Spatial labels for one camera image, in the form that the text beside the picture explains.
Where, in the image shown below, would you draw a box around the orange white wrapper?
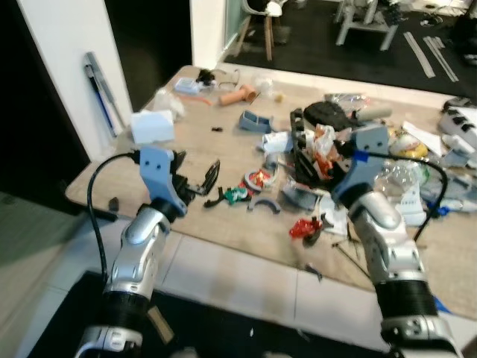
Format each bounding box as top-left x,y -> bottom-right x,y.
309,125 -> 341,180

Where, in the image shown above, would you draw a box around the white crumpled packet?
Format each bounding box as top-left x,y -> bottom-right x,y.
262,132 -> 296,154

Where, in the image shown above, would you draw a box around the black round object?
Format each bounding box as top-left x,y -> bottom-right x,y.
306,101 -> 353,130

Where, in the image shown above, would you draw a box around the blue grey plastic part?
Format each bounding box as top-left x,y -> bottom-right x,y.
238,110 -> 274,134

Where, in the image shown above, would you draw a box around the white box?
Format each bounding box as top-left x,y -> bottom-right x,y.
131,110 -> 177,145

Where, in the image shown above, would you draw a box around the grey arc shaped part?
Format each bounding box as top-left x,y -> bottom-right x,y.
247,195 -> 283,216

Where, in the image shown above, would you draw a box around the wooden table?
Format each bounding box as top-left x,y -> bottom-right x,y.
66,66 -> 477,321

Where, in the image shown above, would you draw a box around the red crumpled wrapper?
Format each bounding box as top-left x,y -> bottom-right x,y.
289,217 -> 324,242

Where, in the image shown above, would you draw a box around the clear plastic bag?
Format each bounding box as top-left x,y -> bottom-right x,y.
152,87 -> 186,121

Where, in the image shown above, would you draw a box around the yellow packet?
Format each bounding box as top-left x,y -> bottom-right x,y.
391,131 -> 430,160

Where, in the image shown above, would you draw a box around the clear plastic bottle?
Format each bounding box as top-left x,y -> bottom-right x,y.
375,162 -> 431,198

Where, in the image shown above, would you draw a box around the blue white small packet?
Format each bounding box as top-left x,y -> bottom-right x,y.
174,78 -> 206,96

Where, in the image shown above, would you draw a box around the white paper sheet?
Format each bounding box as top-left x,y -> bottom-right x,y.
402,121 -> 449,158

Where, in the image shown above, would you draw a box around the white printed carton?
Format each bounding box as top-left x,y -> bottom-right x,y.
394,186 -> 431,225

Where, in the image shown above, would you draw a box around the grey blue long tool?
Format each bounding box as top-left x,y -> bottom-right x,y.
83,51 -> 125,139

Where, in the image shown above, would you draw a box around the white chair wooden legs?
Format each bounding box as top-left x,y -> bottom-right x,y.
240,0 -> 290,62

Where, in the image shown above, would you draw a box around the grey white plastic device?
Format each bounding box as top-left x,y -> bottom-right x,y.
440,97 -> 477,150

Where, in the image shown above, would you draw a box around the grey metal rails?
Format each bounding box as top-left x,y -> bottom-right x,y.
402,31 -> 461,84

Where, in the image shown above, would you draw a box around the grey metal stand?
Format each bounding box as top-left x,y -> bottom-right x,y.
334,0 -> 401,52

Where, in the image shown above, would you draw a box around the brown cardboard scrap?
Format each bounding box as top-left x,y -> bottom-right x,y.
147,305 -> 174,345

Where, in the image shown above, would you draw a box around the black floor mat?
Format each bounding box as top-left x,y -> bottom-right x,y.
22,270 -> 396,358

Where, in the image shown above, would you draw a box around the blue tape strip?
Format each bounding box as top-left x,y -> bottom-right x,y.
432,296 -> 452,315

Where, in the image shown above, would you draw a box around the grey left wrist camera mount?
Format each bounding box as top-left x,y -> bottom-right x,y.
137,145 -> 189,214

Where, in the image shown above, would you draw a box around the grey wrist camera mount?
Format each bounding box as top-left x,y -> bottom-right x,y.
137,145 -> 189,214
331,125 -> 391,204

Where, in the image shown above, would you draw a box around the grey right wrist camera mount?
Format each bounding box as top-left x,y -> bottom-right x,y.
331,125 -> 391,204

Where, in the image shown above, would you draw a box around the grey cylinder handle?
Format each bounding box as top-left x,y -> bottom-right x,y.
357,107 -> 393,121

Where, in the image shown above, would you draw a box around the orange rubber handle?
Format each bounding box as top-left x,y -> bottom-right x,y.
218,84 -> 259,106

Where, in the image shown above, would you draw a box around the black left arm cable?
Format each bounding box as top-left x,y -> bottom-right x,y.
87,152 -> 144,288

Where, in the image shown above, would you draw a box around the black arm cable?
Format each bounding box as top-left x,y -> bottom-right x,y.
87,152 -> 144,288
364,152 -> 449,243

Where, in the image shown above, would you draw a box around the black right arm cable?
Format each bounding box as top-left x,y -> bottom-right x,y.
364,152 -> 449,243

